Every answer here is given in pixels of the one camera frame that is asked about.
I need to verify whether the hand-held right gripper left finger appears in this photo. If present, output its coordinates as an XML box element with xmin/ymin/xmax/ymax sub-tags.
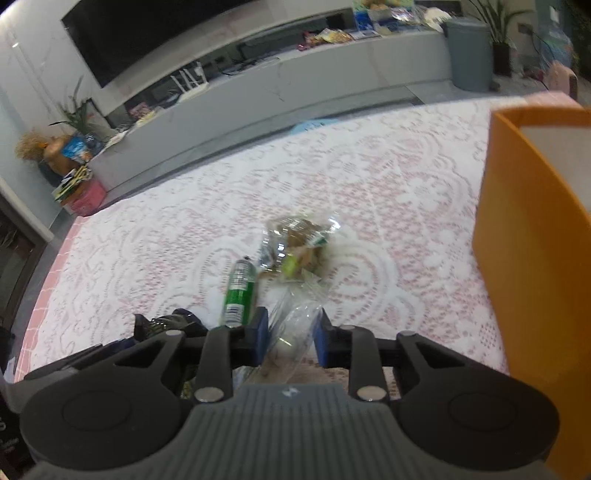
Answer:
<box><xmin>113</xmin><ymin>307</ymin><xmax>269</xmax><ymax>403</ymax></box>

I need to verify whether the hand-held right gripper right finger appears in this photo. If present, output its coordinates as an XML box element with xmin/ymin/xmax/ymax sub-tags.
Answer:
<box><xmin>311</xmin><ymin>308</ymin><xmax>467</xmax><ymax>401</ymax></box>

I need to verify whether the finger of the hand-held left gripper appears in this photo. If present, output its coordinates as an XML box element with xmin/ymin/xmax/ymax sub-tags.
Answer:
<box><xmin>23</xmin><ymin>344</ymin><xmax>103</xmax><ymax>380</ymax></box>

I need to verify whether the clear bag of candies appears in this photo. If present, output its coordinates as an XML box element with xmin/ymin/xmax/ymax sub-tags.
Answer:
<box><xmin>233</xmin><ymin>211</ymin><xmax>343</xmax><ymax>386</ymax></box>

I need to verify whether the orange cardboard box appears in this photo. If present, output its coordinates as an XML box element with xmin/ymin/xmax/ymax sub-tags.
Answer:
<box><xmin>471</xmin><ymin>105</ymin><xmax>591</xmax><ymax>480</ymax></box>

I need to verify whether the green tube packet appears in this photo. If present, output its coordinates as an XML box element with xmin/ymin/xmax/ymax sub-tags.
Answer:
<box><xmin>223</xmin><ymin>255</ymin><xmax>259</xmax><ymax>329</ymax></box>

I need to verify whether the dark snack packet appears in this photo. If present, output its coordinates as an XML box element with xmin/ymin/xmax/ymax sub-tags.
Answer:
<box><xmin>133</xmin><ymin>308</ymin><xmax>209</xmax><ymax>343</ymax></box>

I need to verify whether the dark glass cabinet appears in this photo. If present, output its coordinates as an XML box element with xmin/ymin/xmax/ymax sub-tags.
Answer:
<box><xmin>0</xmin><ymin>191</ymin><xmax>49</xmax><ymax>335</ymax></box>

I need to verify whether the pink storage box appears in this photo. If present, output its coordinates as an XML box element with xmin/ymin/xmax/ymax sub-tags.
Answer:
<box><xmin>68</xmin><ymin>179</ymin><xmax>108</xmax><ymax>216</ymax></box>

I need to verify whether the blue plastic basket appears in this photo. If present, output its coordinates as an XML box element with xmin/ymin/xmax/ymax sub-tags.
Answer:
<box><xmin>292</xmin><ymin>119</ymin><xmax>341</xmax><ymax>136</ymax></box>

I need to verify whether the grey tv cabinet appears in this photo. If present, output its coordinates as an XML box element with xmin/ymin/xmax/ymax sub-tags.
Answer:
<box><xmin>90</xmin><ymin>30</ymin><xmax>454</xmax><ymax>197</ymax></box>

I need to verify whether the green potted plant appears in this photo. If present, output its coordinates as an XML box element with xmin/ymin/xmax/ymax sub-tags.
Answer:
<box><xmin>47</xmin><ymin>75</ymin><xmax>101</xmax><ymax>141</ymax></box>

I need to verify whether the white router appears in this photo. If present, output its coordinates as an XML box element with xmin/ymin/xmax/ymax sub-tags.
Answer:
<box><xmin>170</xmin><ymin>61</ymin><xmax>209</xmax><ymax>101</ymax></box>

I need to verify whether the pile of snack packets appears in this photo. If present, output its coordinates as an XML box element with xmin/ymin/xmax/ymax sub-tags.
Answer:
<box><xmin>299</xmin><ymin>28</ymin><xmax>357</xmax><ymax>51</ymax></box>

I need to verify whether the black television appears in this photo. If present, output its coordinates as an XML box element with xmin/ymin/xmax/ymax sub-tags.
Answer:
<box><xmin>60</xmin><ymin>0</ymin><xmax>357</xmax><ymax>89</ymax></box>

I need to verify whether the grey trash bin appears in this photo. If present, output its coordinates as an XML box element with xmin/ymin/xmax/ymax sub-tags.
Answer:
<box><xmin>442</xmin><ymin>17</ymin><xmax>493</xmax><ymax>92</ymax></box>

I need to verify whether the potted long-leaf plant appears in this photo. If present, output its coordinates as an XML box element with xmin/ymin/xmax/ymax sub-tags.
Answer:
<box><xmin>464</xmin><ymin>0</ymin><xmax>525</xmax><ymax>78</ymax></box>

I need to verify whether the pink bag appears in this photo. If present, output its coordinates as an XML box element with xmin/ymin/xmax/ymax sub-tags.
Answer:
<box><xmin>546</xmin><ymin>61</ymin><xmax>581</xmax><ymax>99</ymax></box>

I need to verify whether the blue water jug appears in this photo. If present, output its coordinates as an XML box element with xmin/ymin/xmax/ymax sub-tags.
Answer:
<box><xmin>537</xmin><ymin>22</ymin><xmax>574</xmax><ymax>72</ymax></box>

